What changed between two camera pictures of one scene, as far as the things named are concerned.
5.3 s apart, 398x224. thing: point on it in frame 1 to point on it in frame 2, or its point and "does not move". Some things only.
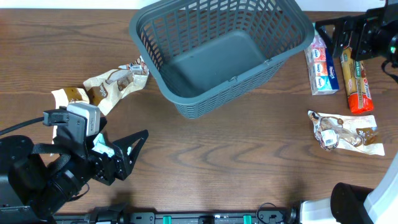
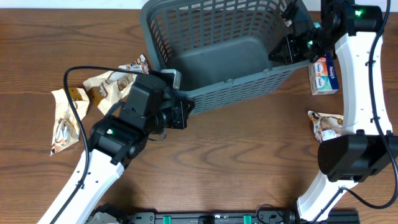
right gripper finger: (333, 28) to (281, 54)
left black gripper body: (100, 169) to (174, 116)
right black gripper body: (347, 38) to (288, 48)
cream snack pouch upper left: (106, 88) does not move
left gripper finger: (126, 142) to (189, 105)
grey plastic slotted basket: (206, 55) does not move
